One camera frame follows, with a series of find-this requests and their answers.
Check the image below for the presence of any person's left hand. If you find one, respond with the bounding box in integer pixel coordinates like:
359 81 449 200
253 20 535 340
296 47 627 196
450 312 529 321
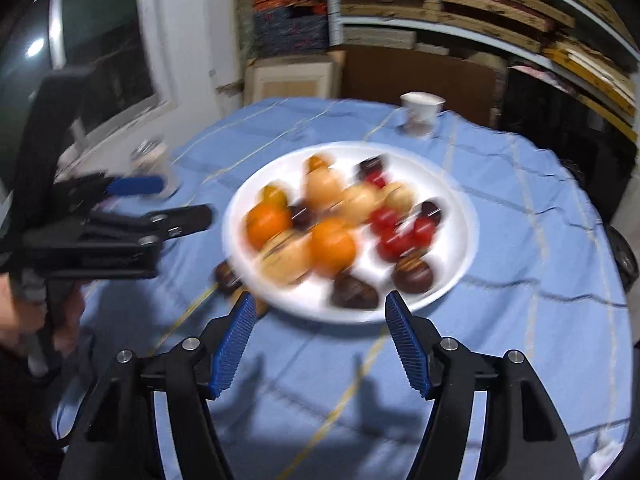
0 272 87 361

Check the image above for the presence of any orange tangerine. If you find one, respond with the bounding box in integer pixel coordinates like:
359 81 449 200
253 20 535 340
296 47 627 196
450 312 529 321
309 219 357 277
245 204 293 251

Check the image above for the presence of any cream striped pepino melon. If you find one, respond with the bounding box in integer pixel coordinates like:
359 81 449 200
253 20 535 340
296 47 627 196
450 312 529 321
335 185 381 226
259 232 313 286
381 182 416 216

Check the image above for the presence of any white metal shelf rack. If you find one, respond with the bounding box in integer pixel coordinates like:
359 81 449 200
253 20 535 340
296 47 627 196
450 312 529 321
325 0 640 141

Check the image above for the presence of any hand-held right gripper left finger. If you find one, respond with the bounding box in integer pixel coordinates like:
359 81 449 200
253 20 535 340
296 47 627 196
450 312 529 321
57 291 258 480

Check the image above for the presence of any beige drink can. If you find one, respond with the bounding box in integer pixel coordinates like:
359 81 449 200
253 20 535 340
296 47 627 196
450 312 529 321
129 141 183 198

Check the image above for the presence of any stack of yellow wooden frames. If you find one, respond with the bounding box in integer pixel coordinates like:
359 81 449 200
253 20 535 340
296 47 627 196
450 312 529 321
542 35 640 141

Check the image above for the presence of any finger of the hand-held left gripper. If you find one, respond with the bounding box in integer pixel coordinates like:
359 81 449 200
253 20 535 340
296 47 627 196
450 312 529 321
55 172 167 211
85 203 215 248

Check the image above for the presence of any stack of blue patterned boxes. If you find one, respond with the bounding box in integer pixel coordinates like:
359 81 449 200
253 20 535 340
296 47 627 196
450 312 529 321
251 0 332 58

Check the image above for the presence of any dark brown mangosteen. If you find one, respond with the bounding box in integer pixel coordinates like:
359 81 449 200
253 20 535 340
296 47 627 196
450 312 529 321
356 156 386 177
391 255 435 295
330 270 380 310
212 261 244 297

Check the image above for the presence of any blue striped tablecloth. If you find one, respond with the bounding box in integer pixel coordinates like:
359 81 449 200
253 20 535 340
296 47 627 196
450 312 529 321
50 96 633 480

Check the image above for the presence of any crumpled white tissue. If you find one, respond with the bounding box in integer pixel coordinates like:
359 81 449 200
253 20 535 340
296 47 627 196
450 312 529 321
590 435 623 471

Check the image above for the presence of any person's dark clothing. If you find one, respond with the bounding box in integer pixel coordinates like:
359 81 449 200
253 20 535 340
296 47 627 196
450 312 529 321
0 345 81 480

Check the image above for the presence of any pale orange round fruit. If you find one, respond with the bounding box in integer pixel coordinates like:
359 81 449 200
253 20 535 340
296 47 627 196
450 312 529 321
304 167 343 208

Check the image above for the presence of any grey stone slab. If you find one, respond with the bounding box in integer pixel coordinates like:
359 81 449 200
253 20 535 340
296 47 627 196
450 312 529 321
235 0 257 61

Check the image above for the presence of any aluminium frame window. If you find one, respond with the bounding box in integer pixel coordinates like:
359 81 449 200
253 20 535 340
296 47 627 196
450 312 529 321
0 0 173 161

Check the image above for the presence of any stack of woven tan boxes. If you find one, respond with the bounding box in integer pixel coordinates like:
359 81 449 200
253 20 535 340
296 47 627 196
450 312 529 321
245 0 640 91

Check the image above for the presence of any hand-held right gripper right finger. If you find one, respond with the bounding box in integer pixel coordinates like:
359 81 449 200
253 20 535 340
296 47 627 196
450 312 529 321
384 290 586 480

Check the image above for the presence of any black glossy panel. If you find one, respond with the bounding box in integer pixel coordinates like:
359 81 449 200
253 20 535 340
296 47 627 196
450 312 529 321
500 65 631 211

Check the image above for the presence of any wooden picture frame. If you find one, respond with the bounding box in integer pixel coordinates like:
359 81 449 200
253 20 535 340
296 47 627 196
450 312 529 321
242 52 346 106

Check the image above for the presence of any brown board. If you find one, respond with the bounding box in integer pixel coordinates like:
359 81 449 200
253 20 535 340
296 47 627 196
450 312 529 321
340 46 506 116

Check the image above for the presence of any white paper cup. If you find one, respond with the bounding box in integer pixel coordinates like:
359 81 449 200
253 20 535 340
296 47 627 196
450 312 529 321
399 91 446 137

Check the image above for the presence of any grey flat box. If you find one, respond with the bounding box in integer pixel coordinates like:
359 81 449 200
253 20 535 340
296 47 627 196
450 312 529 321
342 27 417 51

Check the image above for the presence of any black round stool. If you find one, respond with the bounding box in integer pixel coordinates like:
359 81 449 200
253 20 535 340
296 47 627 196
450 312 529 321
607 225 640 291

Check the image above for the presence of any white plate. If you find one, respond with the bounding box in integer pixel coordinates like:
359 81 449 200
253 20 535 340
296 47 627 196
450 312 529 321
221 141 481 324

